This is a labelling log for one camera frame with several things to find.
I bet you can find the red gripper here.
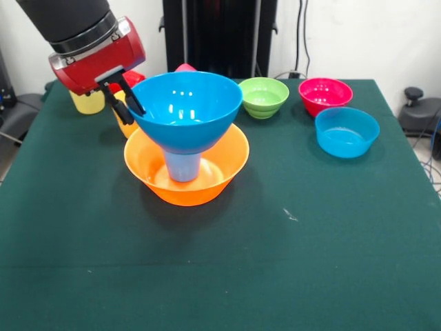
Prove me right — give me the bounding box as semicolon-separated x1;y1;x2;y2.
48;16;147;126

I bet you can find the red cup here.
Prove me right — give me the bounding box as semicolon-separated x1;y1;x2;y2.
109;70;145;94

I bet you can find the large blue bowl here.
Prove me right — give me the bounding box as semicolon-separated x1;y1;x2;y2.
127;71;244;155

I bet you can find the blue cup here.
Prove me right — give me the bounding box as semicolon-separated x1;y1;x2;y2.
164;150;203;183

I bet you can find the large orange bowl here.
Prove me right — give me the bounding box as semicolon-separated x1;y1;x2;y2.
123;123;251;208

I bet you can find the small yellow orange cup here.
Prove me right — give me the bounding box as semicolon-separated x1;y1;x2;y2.
112;90;141;139

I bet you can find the pale yellow cup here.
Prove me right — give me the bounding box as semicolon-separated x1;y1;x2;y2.
68;89;105;115

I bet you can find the black equipment box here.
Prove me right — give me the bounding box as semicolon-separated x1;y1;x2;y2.
0;48;18;108

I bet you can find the green bowl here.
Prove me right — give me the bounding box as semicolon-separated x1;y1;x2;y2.
238;77;290;120

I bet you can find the dark green table cloth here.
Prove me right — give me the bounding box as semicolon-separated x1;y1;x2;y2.
0;77;441;331

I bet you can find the pink bowl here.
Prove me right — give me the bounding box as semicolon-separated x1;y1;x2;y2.
298;77;354;119

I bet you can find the light blue shallow bowl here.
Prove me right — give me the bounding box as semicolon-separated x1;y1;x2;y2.
314;106;381;159

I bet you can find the black wall cable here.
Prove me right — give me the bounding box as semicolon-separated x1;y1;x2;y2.
295;0;313;75

